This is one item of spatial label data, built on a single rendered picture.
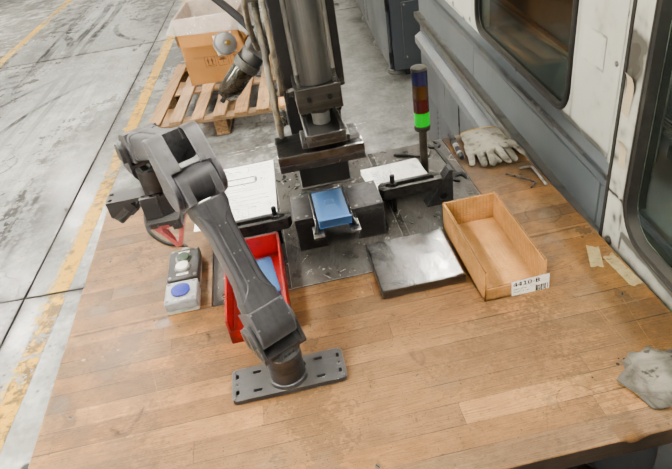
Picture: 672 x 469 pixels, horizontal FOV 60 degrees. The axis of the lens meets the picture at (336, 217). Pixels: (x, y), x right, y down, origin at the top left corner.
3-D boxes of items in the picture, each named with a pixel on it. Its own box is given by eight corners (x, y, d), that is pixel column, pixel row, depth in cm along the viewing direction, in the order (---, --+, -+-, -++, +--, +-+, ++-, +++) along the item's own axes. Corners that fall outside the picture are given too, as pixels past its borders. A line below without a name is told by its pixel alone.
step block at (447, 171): (427, 207, 138) (425, 175, 133) (424, 200, 140) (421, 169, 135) (453, 201, 138) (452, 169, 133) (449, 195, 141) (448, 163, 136)
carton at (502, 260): (484, 305, 110) (484, 274, 106) (443, 230, 131) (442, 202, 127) (548, 291, 111) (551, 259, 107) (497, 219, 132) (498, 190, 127)
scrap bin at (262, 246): (232, 344, 110) (224, 322, 107) (230, 263, 131) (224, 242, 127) (294, 330, 111) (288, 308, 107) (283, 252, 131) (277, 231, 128)
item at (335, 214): (320, 233, 121) (318, 221, 119) (311, 195, 134) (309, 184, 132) (353, 226, 121) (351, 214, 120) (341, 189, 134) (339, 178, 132)
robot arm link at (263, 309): (256, 349, 98) (164, 178, 96) (289, 329, 101) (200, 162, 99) (267, 351, 92) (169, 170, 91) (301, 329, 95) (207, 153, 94)
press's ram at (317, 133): (284, 189, 120) (252, 49, 103) (274, 135, 141) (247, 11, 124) (368, 171, 121) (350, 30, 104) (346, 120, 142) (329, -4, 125)
